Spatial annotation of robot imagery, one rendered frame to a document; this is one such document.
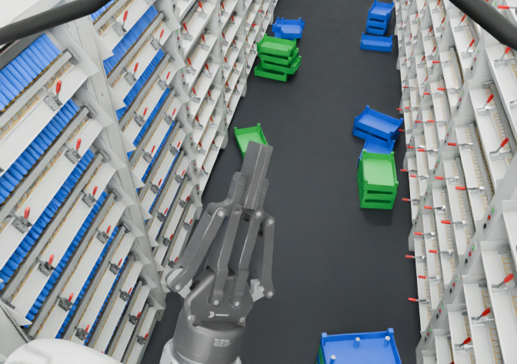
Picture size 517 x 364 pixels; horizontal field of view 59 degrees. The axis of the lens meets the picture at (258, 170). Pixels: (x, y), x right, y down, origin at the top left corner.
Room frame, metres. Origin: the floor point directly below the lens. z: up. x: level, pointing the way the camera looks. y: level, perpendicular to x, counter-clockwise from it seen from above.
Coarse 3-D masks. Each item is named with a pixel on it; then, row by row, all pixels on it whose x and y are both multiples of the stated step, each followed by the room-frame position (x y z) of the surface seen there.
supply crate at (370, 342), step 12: (324, 336) 0.89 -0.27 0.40; (336, 336) 0.91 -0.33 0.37; (348, 336) 0.92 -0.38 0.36; (360, 336) 0.92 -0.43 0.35; (372, 336) 0.92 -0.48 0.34; (384, 336) 0.93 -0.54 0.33; (324, 348) 0.88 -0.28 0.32; (336, 348) 0.88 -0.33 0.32; (348, 348) 0.88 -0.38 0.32; (360, 348) 0.88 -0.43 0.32; (372, 348) 0.88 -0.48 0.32; (384, 348) 0.88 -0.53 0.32; (396, 348) 0.86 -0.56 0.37; (324, 360) 0.82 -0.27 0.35; (336, 360) 0.83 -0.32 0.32; (348, 360) 0.83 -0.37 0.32; (360, 360) 0.83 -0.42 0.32; (372, 360) 0.83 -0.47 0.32; (384, 360) 0.83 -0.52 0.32; (396, 360) 0.82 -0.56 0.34
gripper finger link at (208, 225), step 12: (204, 216) 0.32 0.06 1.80; (216, 216) 0.31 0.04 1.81; (204, 228) 0.30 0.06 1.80; (216, 228) 0.30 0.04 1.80; (192, 240) 0.30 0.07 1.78; (204, 240) 0.29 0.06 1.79; (192, 252) 0.28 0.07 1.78; (204, 252) 0.29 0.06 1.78; (180, 264) 0.28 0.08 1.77; (192, 264) 0.27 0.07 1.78; (168, 276) 0.27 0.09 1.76; (180, 276) 0.26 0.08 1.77; (192, 276) 0.27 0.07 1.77; (180, 288) 0.26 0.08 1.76
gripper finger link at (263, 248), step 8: (264, 224) 0.33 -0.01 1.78; (272, 224) 0.33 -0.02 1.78; (264, 232) 0.32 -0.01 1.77; (272, 232) 0.32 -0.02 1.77; (256, 240) 0.32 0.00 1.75; (264, 240) 0.31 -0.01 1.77; (272, 240) 0.32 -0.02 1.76; (256, 248) 0.32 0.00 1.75; (264, 248) 0.31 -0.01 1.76; (272, 248) 0.31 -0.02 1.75; (256, 256) 0.31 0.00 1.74; (264, 256) 0.30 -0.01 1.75; (256, 264) 0.31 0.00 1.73; (264, 264) 0.30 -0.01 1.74; (256, 272) 0.30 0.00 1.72; (264, 272) 0.29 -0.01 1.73; (264, 280) 0.29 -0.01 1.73; (264, 288) 0.28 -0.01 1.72; (272, 288) 0.29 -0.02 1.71
